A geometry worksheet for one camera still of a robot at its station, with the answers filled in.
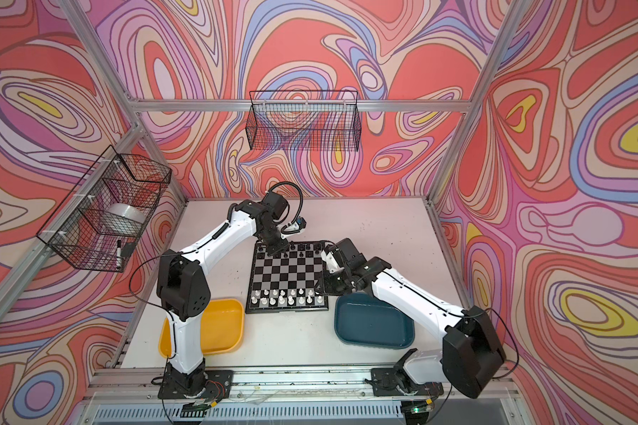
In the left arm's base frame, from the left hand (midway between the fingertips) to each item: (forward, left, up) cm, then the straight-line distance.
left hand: (285, 244), depth 90 cm
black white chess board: (-9, 0, -10) cm, 14 cm away
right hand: (-18, -12, 0) cm, 22 cm away
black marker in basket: (-14, +43, +13) cm, 47 cm away
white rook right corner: (-16, -12, -9) cm, 22 cm away
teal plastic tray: (-22, -25, -11) cm, 35 cm away
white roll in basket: (-3, +42, +20) cm, 47 cm away
